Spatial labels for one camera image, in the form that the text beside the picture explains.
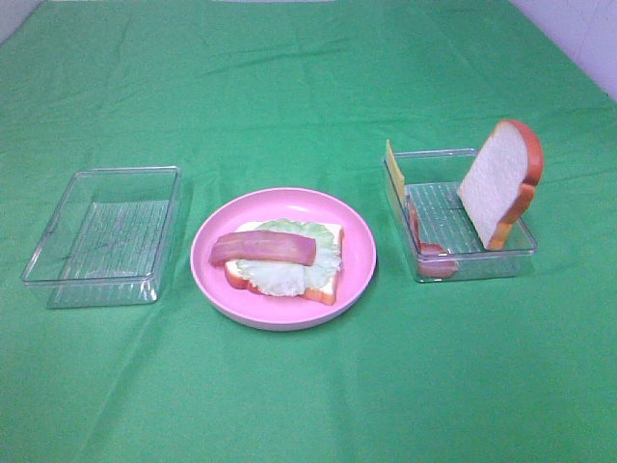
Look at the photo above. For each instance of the green lettuce leaf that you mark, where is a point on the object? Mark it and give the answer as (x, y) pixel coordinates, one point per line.
(284, 277)

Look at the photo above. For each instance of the clear plastic box right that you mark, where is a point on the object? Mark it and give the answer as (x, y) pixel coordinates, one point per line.
(432, 178)

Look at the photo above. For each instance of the yellow cheese slice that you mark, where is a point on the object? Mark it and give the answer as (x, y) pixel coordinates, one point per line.
(397, 178)

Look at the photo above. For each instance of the green tablecloth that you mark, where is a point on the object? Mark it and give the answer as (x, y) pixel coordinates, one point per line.
(244, 96)

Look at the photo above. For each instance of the bacon strip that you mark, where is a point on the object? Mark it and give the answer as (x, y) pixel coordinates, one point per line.
(264, 245)
(431, 262)

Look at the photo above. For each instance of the clear plastic box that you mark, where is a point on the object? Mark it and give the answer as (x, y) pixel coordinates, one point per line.
(109, 239)
(432, 178)

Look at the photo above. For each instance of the clear plastic box left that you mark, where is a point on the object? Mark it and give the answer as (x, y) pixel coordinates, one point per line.
(109, 239)

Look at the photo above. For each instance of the toast bread slice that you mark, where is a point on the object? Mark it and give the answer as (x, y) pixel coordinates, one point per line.
(323, 291)
(501, 182)

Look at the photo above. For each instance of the pink round plate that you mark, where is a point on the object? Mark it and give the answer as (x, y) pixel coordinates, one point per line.
(359, 257)

